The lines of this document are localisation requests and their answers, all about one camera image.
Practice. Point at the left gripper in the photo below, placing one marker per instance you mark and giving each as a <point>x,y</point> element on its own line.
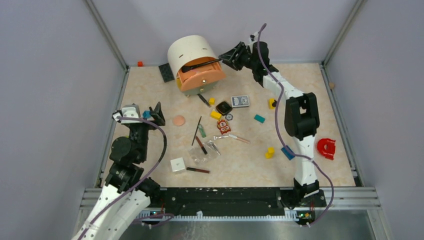
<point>157,114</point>

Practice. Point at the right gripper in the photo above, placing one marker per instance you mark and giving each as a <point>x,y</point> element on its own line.
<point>231,58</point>

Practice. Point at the pink makeup sponge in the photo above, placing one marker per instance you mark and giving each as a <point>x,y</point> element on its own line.
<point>179,120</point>

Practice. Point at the white round drawer organizer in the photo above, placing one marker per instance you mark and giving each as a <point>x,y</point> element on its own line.
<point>192,50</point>

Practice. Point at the black makeup brush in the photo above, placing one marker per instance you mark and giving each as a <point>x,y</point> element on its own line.
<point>187,68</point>

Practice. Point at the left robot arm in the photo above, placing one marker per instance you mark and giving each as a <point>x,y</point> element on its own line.
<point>127,189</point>

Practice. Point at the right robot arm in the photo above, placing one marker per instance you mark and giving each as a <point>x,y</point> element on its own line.
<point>301,114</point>

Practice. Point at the small blue cube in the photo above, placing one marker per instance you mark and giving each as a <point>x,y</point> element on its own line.
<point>146,114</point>

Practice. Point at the blue playing card box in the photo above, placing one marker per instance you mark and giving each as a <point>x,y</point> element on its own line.
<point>240,101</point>

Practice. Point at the white cosmetic box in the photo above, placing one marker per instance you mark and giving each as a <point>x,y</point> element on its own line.
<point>178,165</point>

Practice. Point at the small yellow block with cap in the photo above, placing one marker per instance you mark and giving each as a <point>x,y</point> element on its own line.
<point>211,101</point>

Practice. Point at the black square compact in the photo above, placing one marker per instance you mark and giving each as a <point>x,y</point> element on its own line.
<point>224,108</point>

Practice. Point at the yellow block with black knob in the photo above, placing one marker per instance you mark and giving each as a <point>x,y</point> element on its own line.
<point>272,103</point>

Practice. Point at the black eyeliner pen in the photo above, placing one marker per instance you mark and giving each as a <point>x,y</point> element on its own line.
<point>204,100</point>

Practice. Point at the brown lip gloss tube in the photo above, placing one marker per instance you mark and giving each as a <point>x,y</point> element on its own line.
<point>201,145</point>

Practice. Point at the thin black stick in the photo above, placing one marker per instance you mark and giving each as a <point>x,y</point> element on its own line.
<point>196,130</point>

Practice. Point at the green tube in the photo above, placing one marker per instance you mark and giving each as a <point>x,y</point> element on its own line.
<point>202,131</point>

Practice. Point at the black lego plate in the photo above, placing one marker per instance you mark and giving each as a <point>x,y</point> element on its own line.
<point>166,73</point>

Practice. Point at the clear plastic wrapper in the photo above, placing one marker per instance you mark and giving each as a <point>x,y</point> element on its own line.
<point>199,158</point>

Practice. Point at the yellow cube block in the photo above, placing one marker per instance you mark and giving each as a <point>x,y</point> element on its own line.
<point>215,115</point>

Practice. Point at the teal block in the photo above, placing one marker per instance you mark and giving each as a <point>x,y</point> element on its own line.
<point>259,118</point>

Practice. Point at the dark red lipstick tube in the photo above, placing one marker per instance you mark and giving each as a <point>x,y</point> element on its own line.
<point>193,169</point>

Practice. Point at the silver small tube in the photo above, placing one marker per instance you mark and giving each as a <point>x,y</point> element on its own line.
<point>217,137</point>

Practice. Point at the blue lego brick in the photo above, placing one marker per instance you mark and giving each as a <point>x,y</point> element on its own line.
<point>287,151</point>

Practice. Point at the red plastic horseshoe toy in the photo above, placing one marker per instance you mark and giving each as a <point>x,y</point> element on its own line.
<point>327,148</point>

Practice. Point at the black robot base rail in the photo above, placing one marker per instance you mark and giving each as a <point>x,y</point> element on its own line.
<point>232,201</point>

